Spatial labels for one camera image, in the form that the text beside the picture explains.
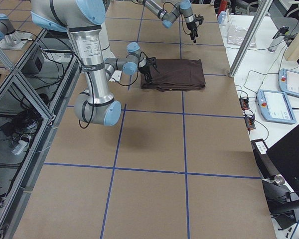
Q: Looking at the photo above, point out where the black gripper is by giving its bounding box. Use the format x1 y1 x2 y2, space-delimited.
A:
139 56 152 83
185 14 198 43

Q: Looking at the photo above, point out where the dark brown t-shirt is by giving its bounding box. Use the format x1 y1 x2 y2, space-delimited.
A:
141 59 206 92

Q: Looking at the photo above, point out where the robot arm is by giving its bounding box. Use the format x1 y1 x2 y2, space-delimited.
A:
31 0 152 126
132 0 204 43

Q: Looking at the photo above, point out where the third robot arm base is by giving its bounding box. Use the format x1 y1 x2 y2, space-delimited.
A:
0 13 32 50

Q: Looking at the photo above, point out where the white metal mounting plate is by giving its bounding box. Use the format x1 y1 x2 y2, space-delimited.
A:
109 70 122 82

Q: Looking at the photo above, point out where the clear plastic bag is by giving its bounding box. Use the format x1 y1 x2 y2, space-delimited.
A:
225 25 248 47

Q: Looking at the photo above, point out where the red cylinder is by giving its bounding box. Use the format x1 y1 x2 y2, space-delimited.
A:
217 0 228 15

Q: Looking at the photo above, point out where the grey water bottle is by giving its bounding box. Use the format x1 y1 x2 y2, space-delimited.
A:
268 26 290 52

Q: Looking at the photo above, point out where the near blue teach pendant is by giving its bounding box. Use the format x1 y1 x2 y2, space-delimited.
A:
257 90 297 124

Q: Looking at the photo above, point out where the blue teach pendant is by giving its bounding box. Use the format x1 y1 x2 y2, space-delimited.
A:
278 68 299 98
257 90 297 124

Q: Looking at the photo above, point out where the far blue teach pendant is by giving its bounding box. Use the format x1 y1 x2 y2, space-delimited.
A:
278 68 299 98

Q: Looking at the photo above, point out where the black box with label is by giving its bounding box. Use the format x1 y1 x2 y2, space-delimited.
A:
251 139 279 179

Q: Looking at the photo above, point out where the black monitor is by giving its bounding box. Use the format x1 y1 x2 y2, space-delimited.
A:
267 124 299 186

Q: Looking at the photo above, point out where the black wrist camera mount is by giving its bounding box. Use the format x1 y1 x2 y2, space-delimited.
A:
147 57 157 68
194 14 204 27

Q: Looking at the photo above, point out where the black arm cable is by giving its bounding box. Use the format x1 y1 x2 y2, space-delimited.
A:
161 0 192 37
77 51 162 129

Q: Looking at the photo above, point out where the aluminium profile post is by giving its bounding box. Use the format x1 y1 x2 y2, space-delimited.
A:
228 0 273 78

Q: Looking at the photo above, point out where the aluminium frame structure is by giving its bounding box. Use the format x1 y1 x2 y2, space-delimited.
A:
0 30 80 239

